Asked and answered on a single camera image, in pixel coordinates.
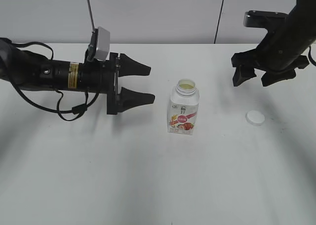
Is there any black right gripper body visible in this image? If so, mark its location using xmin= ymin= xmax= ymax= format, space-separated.
xmin=232 ymin=29 xmax=310 ymax=73

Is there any white strawberry yogurt bottle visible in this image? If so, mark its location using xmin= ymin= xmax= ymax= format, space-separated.
xmin=167 ymin=79 xmax=199 ymax=135

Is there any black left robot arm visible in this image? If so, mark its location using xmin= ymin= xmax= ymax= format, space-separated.
xmin=0 ymin=38 xmax=155 ymax=118

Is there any white plastic bottle cap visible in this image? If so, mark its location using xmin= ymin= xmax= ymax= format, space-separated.
xmin=245 ymin=110 xmax=265 ymax=126

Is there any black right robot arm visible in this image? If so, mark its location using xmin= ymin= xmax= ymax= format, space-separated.
xmin=231 ymin=0 xmax=316 ymax=87

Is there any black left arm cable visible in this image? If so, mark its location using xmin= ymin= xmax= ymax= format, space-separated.
xmin=9 ymin=42 xmax=101 ymax=122

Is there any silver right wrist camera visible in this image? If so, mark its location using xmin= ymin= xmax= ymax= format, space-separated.
xmin=243 ymin=10 xmax=287 ymax=31

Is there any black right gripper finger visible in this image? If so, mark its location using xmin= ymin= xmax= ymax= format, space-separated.
xmin=261 ymin=70 xmax=296 ymax=87
xmin=233 ymin=65 xmax=257 ymax=87

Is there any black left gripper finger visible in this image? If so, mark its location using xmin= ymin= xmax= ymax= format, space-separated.
xmin=118 ymin=87 xmax=155 ymax=113
xmin=118 ymin=53 xmax=151 ymax=77

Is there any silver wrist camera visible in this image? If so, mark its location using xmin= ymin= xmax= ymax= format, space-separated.
xmin=243 ymin=10 xmax=287 ymax=31
xmin=85 ymin=27 xmax=110 ymax=62

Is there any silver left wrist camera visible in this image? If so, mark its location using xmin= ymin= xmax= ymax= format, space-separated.
xmin=85 ymin=27 xmax=110 ymax=62

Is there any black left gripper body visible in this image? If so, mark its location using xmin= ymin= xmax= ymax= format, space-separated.
xmin=80 ymin=52 xmax=119 ymax=115

